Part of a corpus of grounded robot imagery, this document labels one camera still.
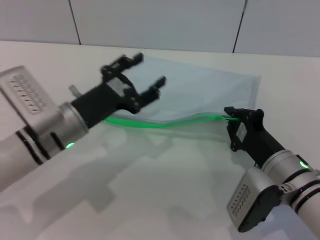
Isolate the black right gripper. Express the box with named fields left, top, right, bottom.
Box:
left=223, top=105, right=286, bottom=168

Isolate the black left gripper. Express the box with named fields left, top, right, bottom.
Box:
left=71, top=51, right=168, bottom=126

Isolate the clear green-zip document bag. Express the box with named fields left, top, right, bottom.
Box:
left=104, top=55, right=261, bottom=145

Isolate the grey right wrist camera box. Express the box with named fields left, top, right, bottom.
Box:
left=226, top=167, right=286, bottom=233

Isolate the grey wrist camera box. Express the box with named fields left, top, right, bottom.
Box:
left=226, top=167, right=286, bottom=233
left=0, top=65, right=55, bottom=126

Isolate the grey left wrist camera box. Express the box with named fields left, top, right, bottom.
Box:
left=0, top=65, right=55, bottom=126

